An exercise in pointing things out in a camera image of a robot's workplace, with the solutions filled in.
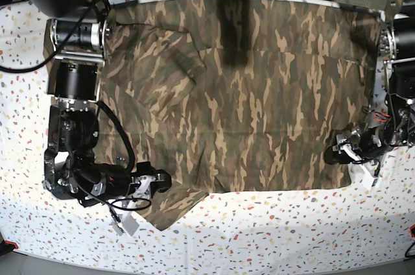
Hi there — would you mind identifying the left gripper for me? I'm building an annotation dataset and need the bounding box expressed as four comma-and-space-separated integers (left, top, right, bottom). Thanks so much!
323, 125, 396, 190

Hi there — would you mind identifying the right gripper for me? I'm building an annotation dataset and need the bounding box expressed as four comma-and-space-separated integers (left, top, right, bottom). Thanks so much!
93, 162, 172, 216

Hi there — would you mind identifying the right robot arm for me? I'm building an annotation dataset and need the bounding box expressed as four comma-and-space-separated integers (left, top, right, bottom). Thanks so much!
31, 0, 171, 235

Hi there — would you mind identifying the camouflage T-shirt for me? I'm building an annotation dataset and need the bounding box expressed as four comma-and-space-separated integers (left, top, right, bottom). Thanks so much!
93, 0, 380, 230

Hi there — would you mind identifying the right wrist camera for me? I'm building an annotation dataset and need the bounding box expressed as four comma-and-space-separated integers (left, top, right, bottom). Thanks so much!
111, 211, 139, 237

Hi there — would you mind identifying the red object right edge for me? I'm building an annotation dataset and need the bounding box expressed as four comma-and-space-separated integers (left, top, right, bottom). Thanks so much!
409, 224, 415, 238

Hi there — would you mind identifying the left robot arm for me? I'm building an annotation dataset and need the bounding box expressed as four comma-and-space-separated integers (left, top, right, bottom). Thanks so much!
324, 0, 414, 189

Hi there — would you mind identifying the red table corner clamp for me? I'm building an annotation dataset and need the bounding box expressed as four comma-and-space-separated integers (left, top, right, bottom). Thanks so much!
0, 241, 18, 254

